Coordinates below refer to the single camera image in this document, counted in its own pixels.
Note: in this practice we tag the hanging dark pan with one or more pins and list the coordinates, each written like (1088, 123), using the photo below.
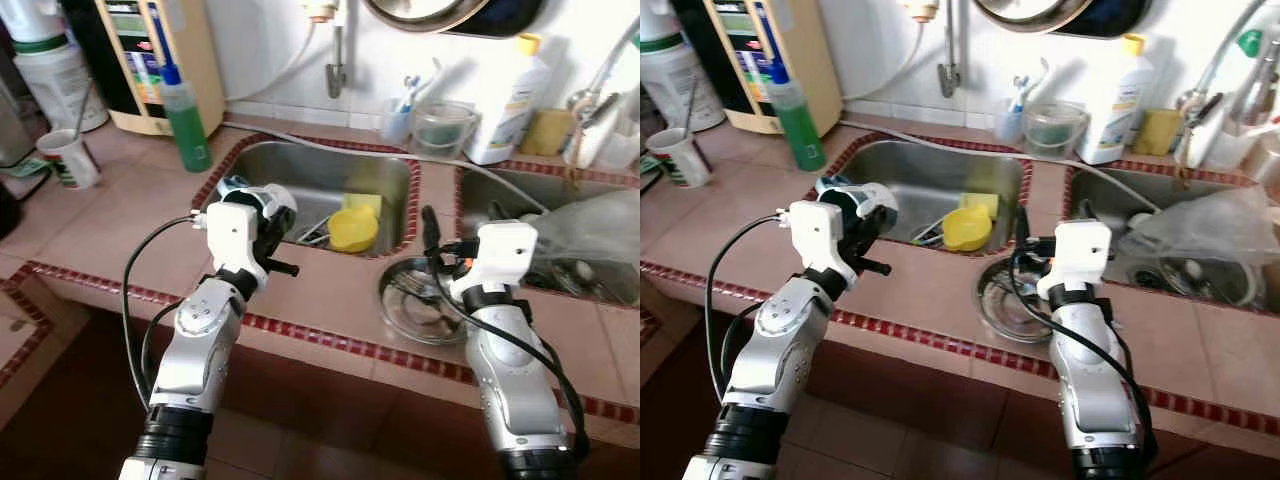
(515, 15)
(1125, 15)

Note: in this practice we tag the white yellow-capped detergent bottle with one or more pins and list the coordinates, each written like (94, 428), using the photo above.
(510, 110)
(1115, 110)

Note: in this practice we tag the thick dark yellow sponge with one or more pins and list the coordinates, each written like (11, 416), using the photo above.
(1158, 132)
(548, 133)

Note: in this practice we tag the green dish soap bottle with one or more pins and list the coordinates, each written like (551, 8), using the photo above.
(800, 130)
(185, 130)

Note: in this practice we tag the dark red base cabinet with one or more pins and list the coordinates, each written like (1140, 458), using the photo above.
(930, 400)
(330, 390)

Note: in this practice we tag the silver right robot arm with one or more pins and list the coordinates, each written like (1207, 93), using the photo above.
(510, 380)
(1095, 380)

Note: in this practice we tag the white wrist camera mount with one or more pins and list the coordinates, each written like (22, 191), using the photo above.
(500, 250)
(820, 235)
(1080, 250)
(235, 235)

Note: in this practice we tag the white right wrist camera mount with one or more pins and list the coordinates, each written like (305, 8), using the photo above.
(1080, 250)
(500, 250)

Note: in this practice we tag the long thin steel spoon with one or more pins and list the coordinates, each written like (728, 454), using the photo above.
(692, 112)
(82, 115)

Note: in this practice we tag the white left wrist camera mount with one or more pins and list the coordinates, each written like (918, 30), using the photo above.
(820, 235)
(235, 235)

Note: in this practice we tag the clear plastic pail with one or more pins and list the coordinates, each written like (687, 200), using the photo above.
(445, 135)
(1055, 135)

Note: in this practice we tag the white green plastic stick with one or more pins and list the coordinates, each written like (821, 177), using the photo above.
(928, 233)
(318, 232)

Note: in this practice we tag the clear toothbrush cup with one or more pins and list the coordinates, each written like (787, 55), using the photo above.
(395, 128)
(1008, 128)

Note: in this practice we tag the clear plastic bag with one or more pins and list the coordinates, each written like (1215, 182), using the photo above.
(1200, 230)
(590, 235)

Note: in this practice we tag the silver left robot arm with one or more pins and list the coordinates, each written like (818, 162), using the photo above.
(200, 350)
(785, 350)

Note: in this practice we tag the steel cup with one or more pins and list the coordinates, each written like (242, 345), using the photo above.
(1265, 160)

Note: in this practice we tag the curved steel sink faucet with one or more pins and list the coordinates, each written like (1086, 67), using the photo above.
(590, 100)
(1215, 75)

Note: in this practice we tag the large white plastic jar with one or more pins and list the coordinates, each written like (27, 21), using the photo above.
(60, 80)
(680, 80)

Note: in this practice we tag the white green-capped bottle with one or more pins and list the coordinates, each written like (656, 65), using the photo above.
(1250, 42)
(620, 150)

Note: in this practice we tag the white printed cup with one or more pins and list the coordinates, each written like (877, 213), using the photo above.
(70, 160)
(685, 160)

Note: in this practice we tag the round steel plate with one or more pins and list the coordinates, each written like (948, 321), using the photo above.
(1005, 315)
(410, 315)

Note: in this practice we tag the stainless steel sink basin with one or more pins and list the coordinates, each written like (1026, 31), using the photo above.
(500, 190)
(1100, 190)
(920, 175)
(310, 175)

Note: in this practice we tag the large steel spoon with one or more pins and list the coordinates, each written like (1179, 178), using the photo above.
(415, 290)
(1005, 291)

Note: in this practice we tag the thin white water tube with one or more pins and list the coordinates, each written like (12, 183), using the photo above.
(290, 70)
(900, 70)

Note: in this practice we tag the yellow green scouring sponge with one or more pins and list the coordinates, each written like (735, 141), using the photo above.
(980, 202)
(365, 202)

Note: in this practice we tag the beige water purifier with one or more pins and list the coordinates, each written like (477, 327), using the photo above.
(200, 60)
(815, 60)

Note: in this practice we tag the yellow plastic bowl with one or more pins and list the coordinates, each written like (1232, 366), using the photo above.
(966, 230)
(352, 230)

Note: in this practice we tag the white tap filter fitting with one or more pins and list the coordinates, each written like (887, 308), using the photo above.
(920, 10)
(320, 10)

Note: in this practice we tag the steel wall tap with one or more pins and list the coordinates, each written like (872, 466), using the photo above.
(950, 75)
(337, 75)

